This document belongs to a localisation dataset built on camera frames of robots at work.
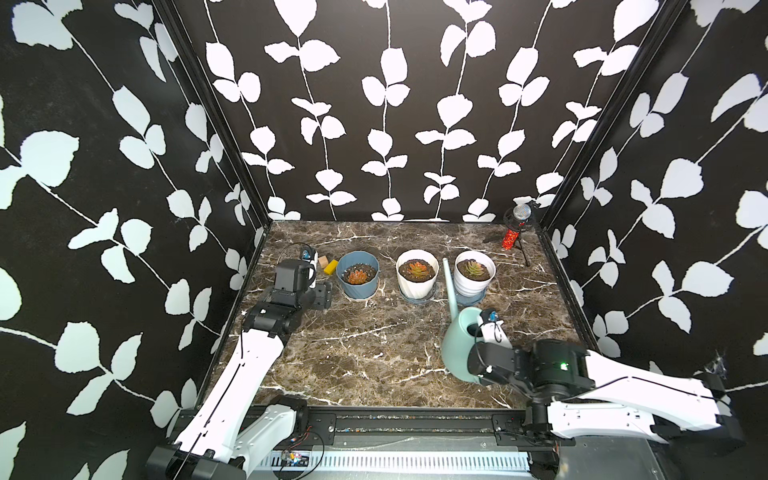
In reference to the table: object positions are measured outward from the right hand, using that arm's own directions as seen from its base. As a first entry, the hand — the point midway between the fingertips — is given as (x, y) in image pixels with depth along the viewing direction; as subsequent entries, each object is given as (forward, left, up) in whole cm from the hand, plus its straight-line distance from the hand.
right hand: (474, 355), depth 68 cm
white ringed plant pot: (+30, -6, -9) cm, 31 cm away
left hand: (+18, +40, +4) cm, 44 cm away
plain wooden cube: (+39, +45, -15) cm, 61 cm away
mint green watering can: (+4, +3, +3) cm, 6 cm away
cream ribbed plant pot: (+25, +14, -10) cm, 30 cm away
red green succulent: (+30, +11, -8) cm, 33 cm away
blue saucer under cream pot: (+25, +8, -17) cm, 32 cm away
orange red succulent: (+27, +31, -8) cm, 42 cm away
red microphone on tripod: (+42, -19, +3) cm, 46 cm away
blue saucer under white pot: (+25, -6, -18) cm, 31 cm away
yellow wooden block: (+36, +42, -14) cm, 57 cm away
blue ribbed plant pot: (+35, +31, -9) cm, 48 cm away
